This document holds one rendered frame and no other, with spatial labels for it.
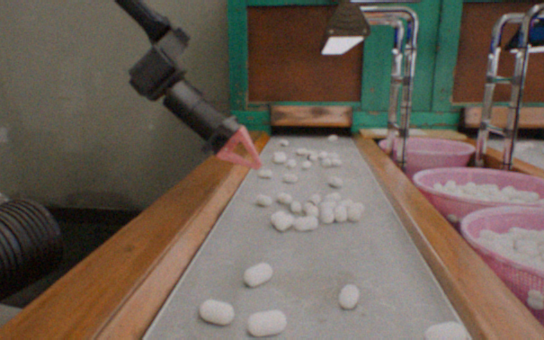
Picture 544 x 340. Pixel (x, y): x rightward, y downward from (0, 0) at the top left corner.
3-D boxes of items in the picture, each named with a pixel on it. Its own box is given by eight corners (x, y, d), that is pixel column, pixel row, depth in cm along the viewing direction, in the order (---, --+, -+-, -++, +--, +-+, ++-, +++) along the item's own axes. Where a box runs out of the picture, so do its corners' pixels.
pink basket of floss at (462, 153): (438, 192, 107) (441, 156, 105) (359, 173, 128) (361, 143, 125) (489, 177, 122) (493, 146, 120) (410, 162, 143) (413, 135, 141)
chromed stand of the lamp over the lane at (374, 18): (327, 199, 101) (334, 5, 90) (325, 179, 120) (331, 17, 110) (406, 201, 99) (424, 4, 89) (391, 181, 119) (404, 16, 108)
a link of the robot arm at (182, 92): (154, 101, 70) (173, 75, 69) (165, 101, 77) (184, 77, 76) (184, 128, 71) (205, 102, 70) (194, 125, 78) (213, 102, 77)
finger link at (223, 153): (274, 148, 78) (237, 116, 78) (271, 156, 71) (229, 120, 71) (252, 174, 80) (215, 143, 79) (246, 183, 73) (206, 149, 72)
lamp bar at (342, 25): (325, 37, 73) (326, -8, 71) (318, 53, 133) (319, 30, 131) (370, 36, 72) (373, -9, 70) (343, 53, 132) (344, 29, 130)
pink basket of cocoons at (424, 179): (473, 265, 67) (480, 210, 64) (385, 212, 91) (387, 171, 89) (599, 247, 74) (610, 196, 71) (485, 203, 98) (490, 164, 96)
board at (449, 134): (362, 138, 138) (362, 134, 138) (358, 131, 153) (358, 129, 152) (466, 139, 135) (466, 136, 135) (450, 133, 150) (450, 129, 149)
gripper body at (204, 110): (242, 120, 78) (212, 95, 77) (232, 128, 68) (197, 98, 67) (220, 146, 80) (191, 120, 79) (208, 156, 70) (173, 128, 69)
